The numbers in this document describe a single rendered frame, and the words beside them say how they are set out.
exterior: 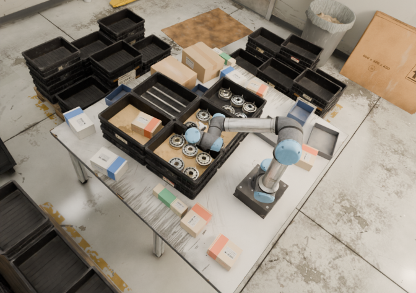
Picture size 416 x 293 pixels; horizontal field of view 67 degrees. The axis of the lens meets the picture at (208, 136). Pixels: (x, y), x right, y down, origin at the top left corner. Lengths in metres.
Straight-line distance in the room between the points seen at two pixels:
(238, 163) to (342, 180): 1.45
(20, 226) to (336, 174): 2.73
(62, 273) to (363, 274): 2.27
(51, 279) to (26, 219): 0.40
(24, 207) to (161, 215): 0.92
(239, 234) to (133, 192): 0.71
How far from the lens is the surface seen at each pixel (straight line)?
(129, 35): 3.53
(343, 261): 3.02
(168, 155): 2.05
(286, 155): 1.48
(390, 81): 4.52
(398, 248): 3.35
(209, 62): 2.68
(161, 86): 2.47
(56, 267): 2.31
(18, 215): 2.40
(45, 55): 3.40
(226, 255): 1.86
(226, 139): 2.18
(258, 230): 2.04
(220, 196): 2.08
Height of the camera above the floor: 2.52
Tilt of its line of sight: 51 degrees down
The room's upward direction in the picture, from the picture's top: 12 degrees clockwise
